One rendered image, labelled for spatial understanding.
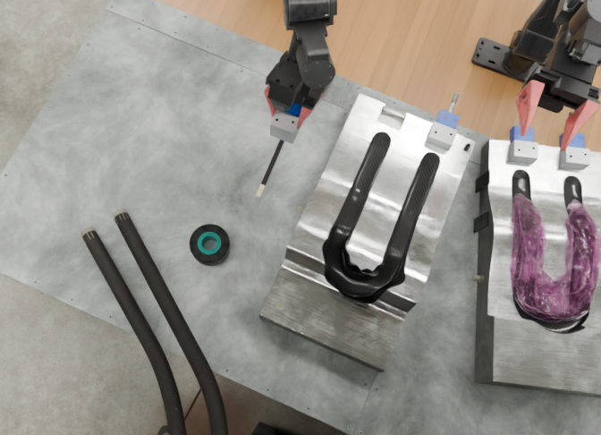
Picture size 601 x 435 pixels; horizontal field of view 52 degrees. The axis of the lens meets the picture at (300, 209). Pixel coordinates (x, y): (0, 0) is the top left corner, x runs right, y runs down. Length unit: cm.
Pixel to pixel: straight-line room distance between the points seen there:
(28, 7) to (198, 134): 141
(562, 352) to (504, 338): 11
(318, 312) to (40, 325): 121
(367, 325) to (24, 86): 168
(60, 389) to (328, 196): 124
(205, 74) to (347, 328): 65
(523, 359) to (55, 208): 97
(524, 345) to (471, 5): 81
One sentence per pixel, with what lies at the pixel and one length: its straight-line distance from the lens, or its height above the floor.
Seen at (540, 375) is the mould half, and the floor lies 91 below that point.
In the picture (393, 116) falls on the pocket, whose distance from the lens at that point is 133.
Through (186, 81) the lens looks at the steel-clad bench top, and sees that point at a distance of 142.
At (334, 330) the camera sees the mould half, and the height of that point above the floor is 86.
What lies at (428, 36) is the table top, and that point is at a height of 80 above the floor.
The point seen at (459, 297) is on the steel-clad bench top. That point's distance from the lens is 131.
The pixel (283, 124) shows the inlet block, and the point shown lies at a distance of 118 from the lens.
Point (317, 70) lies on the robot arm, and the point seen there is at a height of 116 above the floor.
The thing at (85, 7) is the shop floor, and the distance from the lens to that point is 258.
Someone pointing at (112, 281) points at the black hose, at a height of 85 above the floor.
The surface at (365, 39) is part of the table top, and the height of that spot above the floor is 80.
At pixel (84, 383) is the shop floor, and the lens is 213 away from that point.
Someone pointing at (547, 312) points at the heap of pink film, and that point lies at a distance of 127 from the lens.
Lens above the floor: 204
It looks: 73 degrees down
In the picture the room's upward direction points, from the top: 8 degrees clockwise
